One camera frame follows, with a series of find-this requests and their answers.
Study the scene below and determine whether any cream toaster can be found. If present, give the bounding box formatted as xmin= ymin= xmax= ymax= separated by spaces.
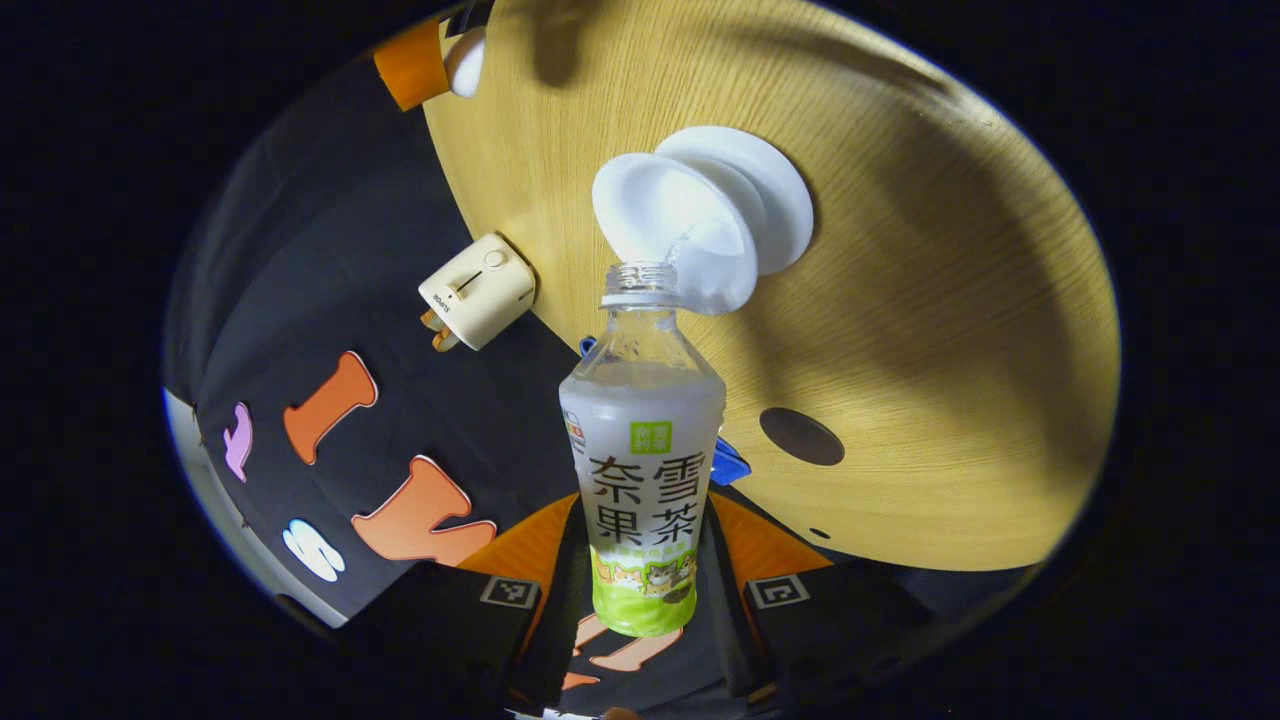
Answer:
xmin=418 ymin=232 xmax=538 ymax=353

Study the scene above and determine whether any white teacup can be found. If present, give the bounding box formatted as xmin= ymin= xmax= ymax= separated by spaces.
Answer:
xmin=592 ymin=152 xmax=761 ymax=317

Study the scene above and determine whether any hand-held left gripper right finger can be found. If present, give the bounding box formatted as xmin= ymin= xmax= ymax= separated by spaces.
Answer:
xmin=700 ymin=490 xmax=941 ymax=711

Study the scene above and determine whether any white teacup lid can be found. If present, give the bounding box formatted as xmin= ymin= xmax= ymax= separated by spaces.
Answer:
xmin=443 ymin=25 xmax=488 ymax=99

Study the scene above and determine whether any blue folded towel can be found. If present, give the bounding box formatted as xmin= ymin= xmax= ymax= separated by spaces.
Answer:
xmin=578 ymin=336 xmax=753 ymax=487

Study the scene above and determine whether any white saucer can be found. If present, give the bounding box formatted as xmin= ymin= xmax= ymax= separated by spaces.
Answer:
xmin=655 ymin=125 xmax=815 ymax=276

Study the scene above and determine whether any black backdrop cloth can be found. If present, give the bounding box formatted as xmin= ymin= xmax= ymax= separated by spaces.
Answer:
xmin=163 ymin=40 xmax=1036 ymax=716

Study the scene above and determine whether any dark round coaster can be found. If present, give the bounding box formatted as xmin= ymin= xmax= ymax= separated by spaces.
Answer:
xmin=758 ymin=407 xmax=846 ymax=467

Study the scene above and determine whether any clear water bottle green label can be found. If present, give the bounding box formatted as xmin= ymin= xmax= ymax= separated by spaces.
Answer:
xmin=558 ymin=260 xmax=728 ymax=639

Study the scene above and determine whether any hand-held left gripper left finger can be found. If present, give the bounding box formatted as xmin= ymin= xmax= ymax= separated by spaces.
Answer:
xmin=330 ymin=490 xmax=593 ymax=716

